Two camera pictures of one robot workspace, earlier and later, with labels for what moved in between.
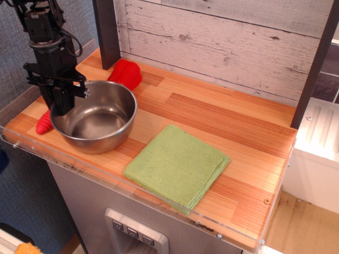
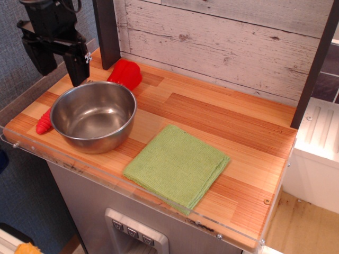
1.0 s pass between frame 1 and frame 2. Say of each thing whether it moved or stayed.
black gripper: moved
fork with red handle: stayed
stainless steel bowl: stayed
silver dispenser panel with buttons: stayed
